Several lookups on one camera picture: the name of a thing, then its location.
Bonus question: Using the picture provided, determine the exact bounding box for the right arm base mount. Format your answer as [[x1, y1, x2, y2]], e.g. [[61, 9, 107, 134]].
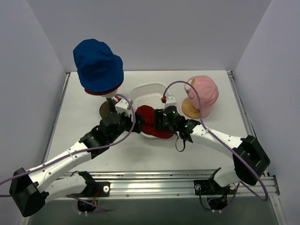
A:
[[193, 180, 238, 213]]

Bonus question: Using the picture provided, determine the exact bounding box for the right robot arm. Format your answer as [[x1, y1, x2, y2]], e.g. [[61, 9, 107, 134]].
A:
[[154, 105, 270, 195]]

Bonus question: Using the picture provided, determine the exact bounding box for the dark round mannequin stand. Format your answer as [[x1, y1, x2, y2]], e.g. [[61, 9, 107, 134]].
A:
[[99, 97, 118, 118]]

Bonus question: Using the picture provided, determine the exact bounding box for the dark red bucket hat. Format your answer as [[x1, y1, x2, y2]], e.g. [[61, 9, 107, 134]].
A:
[[84, 82, 123, 96]]

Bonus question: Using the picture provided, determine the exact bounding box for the wooden hat stand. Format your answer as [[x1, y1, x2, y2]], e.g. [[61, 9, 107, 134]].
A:
[[181, 97, 203, 119]]

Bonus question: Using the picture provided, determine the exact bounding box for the blue bucket hat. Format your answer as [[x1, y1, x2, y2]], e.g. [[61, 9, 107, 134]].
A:
[[73, 39, 124, 91]]

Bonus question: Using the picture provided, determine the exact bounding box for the red cap with strap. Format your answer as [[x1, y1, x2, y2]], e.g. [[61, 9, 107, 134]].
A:
[[136, 105, 173, 139]]

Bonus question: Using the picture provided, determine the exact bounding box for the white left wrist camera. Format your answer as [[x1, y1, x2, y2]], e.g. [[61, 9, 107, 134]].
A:
[[114, 99, 133, 117]]

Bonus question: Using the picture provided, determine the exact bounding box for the white plastic basket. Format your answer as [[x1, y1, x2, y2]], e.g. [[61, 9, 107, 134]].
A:
[[130, 83, 166, 140]]

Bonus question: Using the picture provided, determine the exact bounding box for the aluminium rail frame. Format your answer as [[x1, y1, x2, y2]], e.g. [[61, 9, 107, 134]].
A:
[[39, 71, 279, 200]]

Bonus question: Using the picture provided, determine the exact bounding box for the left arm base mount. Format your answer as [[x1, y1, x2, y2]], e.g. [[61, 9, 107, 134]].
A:
[[75, 181, 111, 213]]

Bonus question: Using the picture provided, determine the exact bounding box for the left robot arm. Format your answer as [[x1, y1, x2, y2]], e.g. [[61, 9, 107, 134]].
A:
[[9, 112, 145, 217]]

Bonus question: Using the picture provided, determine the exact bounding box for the pink baseball cap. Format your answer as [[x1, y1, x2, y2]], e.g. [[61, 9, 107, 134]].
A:
[[184, 75, 219, 118]]

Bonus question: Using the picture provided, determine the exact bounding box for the cream mannequin head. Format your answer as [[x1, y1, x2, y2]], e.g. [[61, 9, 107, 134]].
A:
[[99, 88, 118, 98]]

